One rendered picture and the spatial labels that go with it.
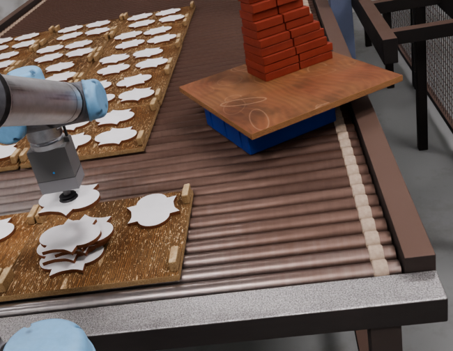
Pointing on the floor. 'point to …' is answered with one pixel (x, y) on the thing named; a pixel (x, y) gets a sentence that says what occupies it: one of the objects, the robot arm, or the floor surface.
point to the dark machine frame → (386, 47)
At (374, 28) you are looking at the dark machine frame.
